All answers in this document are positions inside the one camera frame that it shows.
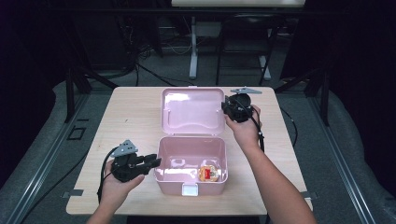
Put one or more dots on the white desk with white legs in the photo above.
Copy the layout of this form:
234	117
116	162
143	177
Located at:
193	46

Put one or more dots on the grey metal bracket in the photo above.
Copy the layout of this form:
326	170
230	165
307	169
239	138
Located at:
72	193
310	195

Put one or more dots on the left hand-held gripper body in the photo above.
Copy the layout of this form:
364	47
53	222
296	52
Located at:
126	166

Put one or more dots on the black metal stand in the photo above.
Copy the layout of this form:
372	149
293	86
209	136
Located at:
324	99
70	93

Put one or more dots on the person's left hand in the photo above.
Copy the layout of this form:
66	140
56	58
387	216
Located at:
116	191

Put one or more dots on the round golden candy tin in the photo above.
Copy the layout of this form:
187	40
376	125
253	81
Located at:
209	173

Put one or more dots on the person's right hand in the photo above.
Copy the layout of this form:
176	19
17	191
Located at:
246	133

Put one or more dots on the black chair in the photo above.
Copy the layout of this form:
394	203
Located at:
246	37

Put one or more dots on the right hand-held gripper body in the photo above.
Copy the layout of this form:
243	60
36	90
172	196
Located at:
239	107

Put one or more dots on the aluminium floor rail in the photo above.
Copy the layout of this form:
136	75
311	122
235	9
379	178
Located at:
342	161
46	161

